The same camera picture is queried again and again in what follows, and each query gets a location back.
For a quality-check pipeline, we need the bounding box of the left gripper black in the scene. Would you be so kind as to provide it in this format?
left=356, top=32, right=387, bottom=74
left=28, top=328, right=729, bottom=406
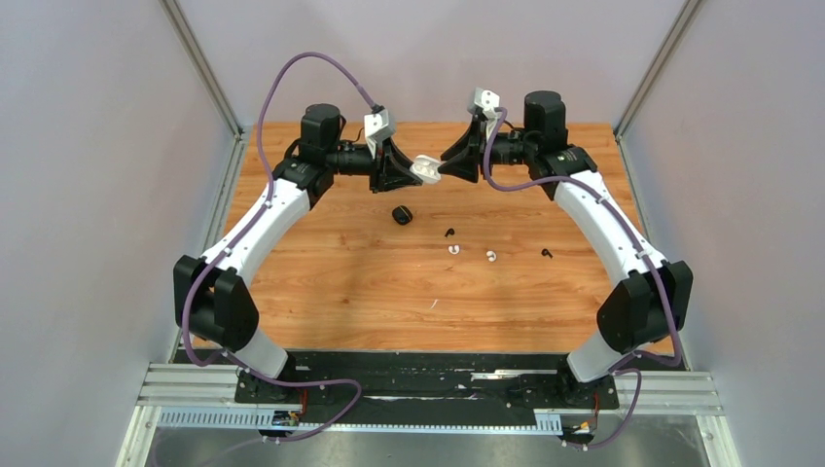
left=326, top=136, right=422, bottom=195

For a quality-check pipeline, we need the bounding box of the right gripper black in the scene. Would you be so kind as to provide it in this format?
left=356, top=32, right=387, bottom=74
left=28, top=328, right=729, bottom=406
left=439, top=116, right=538, bottom=182

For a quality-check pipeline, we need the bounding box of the white earbud charging case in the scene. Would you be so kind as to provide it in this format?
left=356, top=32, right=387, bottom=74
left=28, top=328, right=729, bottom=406
left=410, top=155, right=443, bottom=185

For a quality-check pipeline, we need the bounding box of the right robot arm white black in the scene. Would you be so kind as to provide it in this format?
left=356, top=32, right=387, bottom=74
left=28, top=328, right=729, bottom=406
left=439, top=88, right=694, bottom=407

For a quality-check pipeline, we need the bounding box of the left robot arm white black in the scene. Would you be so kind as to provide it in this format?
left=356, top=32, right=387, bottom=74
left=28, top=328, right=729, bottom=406
left=173, top=103, right=441, bottom=402

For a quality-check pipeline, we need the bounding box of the black earbud charging case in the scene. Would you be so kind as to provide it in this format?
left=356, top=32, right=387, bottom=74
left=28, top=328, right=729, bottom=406
left=391, top=205, right=413, bottom=226

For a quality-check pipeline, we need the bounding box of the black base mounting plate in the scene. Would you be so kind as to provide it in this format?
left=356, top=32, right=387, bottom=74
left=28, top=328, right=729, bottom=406
left=172, top=349, right=689, bottom=428

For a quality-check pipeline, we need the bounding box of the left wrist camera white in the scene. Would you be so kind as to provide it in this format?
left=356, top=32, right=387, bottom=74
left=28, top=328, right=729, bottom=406
left=364, top=109, right=396, bottom=159

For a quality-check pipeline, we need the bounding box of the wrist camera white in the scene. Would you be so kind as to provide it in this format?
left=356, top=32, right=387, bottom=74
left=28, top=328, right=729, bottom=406
left=468, top=88, right=500, bottom=120
left=364, top=109, right=396, bottom=159

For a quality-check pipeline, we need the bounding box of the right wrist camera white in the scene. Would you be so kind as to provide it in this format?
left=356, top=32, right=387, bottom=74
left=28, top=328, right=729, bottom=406
left=468, top=88, right=500, bottom=120

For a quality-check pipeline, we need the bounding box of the left aluminium frame post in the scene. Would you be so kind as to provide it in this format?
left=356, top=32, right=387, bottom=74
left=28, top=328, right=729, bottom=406
left=160, top=0, right=244, bottom=140

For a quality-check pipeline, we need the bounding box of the aluminium frame post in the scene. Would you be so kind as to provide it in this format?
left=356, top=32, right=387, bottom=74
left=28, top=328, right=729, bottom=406
left=613, top=0, right=705, bottom=142
left=160, top=0, right=244, bottom=140

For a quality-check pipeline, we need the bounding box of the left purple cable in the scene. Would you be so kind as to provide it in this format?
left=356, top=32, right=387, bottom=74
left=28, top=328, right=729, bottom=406
left=180, top=51, right=388, bottom=446

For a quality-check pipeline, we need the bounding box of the purple cable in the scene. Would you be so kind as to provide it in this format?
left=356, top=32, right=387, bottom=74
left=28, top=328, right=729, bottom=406
left=481, top=107, right=685, bottom=451
left=180, top=51, right=388, bottom=446

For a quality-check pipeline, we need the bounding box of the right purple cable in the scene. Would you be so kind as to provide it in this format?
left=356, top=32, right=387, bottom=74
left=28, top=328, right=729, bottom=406
left=481, top=107, right=685, bottom=451

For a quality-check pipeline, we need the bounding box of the right aluminium frame post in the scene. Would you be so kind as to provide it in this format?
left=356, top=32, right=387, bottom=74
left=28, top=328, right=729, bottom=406
left=613, top=0, right=705, bottom=142

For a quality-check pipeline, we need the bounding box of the white slotted cable duct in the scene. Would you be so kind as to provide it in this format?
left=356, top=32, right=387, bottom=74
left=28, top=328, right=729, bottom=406
left=158, top=411, right=564, bottom=435

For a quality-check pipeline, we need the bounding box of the aluminium front rail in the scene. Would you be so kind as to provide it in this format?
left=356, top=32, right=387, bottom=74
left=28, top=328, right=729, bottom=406
left=137, top=364, right=725, bottom=416

